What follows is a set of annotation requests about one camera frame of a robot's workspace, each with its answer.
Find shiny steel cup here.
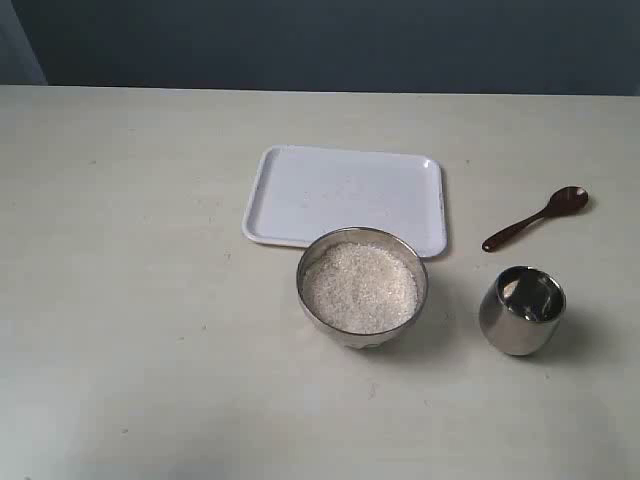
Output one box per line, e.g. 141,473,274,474
478,266,566,356

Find white rice grains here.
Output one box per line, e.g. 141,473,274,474
302,242,418,334

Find white rectangular plastic tray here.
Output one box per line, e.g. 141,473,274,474
242,145,448,258

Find steel bowl of rice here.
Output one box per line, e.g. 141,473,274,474
296,227,429,349

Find brown wooden spoon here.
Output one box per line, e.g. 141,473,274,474
481,186,589,253

